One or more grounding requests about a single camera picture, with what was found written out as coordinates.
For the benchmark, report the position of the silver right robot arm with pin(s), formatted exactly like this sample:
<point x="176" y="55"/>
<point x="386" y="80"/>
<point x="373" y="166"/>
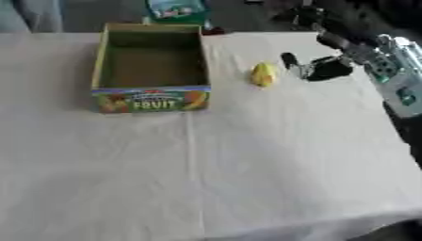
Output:
<point x="396" y="75"/>

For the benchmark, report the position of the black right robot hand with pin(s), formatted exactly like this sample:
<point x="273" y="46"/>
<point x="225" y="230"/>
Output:
<point x="330" y="67"/>

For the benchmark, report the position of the black tripod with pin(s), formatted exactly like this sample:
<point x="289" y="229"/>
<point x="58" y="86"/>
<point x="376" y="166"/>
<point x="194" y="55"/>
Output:
<point x="307" y="15"/>

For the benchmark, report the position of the yellow toy fruit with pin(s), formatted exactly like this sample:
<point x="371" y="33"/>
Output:
<point x="263" y="74"/>

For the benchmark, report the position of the cardboard box with green inside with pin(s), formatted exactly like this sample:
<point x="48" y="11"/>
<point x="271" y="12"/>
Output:
<point x="151" y="67"/>

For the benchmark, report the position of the green bin with items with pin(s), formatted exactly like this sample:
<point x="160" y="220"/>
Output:
<point x="177" y="11"/>

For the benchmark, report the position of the person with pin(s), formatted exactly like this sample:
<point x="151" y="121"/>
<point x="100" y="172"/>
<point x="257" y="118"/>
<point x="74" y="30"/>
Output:
<point x="30" y="15"/>

